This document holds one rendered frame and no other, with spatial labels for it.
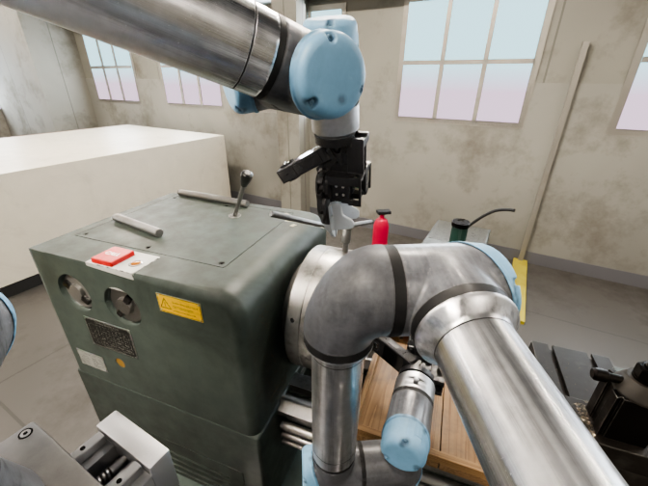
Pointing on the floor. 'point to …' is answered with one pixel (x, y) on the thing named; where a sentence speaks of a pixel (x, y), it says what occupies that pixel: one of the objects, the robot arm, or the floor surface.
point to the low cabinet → (93, 183)
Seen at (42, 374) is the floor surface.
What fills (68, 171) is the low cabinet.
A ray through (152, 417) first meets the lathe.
